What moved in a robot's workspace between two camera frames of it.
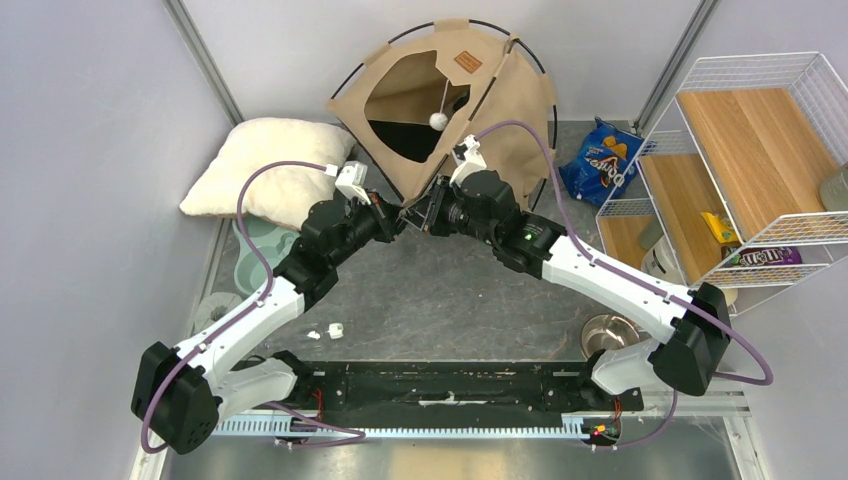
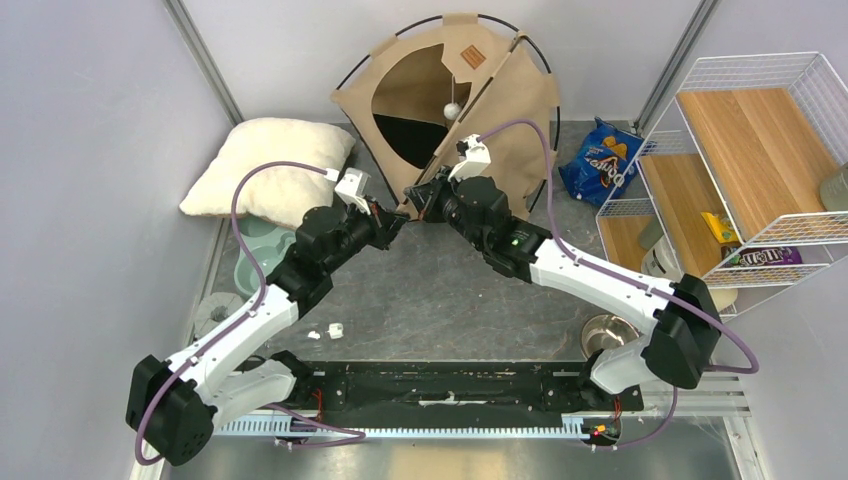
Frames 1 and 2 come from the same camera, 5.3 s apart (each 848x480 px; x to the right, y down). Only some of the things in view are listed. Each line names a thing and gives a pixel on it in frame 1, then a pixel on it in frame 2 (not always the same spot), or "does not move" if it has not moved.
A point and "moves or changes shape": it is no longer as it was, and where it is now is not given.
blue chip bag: x=606 y=165 does not move
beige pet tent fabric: x=409 y=102 does not move
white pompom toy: x=439 y=121 -> x=453 y=110
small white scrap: x=336 y=330 does not move
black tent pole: x=359 y=64 moves or changes shape
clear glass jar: x=833 y=191 does not move
